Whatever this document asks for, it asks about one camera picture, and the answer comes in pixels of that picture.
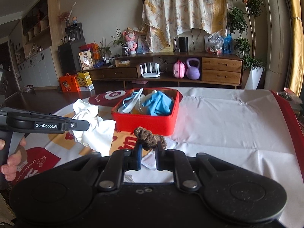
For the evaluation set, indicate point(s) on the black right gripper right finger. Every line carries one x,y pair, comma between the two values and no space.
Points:
175,161

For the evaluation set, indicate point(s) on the white wifi router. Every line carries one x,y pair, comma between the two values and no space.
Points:
150,70

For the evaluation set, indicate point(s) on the red storage box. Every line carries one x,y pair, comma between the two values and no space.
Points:
163,125

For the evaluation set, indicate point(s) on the snack box with window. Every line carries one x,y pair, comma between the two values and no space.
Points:
86,61

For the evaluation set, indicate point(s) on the blue rubber glove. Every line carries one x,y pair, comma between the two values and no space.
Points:
158,104

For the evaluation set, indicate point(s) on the clear plastic bag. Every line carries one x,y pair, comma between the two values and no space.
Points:
215,44

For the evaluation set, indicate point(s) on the brown hair scrunchie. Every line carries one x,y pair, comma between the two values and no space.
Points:
147,139

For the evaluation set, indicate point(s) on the potted plant white pot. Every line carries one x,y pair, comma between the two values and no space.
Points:
242,22

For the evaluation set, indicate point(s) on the orange gift bag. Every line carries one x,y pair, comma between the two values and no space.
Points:
69,84

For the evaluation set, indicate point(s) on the black cylindrical speaker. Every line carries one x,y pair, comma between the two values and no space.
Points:
183,44

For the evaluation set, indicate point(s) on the purple kettlebell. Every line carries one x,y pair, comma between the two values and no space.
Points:
193,72

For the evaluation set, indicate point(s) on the wooden TV cabinet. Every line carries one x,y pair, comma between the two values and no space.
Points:
225,70

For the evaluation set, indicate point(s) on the yellow carton box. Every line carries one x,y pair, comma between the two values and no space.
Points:
84,82

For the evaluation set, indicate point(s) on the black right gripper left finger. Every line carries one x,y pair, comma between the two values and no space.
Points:
119,162

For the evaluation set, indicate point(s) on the white sachet packet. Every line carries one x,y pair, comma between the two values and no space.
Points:
148,172

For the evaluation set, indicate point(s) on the white standing air conditioner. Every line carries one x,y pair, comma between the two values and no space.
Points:
279,43

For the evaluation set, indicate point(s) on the small potted orchid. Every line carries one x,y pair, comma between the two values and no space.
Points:
120,40

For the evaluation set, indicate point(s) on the wooden shelf cabinet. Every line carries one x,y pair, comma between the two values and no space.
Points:
35,39

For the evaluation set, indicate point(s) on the person's left hand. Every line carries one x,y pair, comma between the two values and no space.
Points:
10,168

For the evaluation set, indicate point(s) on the floral cloth cover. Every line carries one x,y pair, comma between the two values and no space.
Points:
163,20

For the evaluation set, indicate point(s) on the pink plush doll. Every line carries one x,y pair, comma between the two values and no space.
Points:
129,36

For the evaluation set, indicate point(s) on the blue water bottle pack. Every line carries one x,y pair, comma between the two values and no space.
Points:
227,43

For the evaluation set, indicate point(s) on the white cloth glove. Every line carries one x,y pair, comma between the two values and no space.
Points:
100,132

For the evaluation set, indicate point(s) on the black mini fridge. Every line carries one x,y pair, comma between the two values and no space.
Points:
69,50

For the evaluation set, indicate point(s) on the white blue face mask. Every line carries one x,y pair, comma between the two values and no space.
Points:
130,102

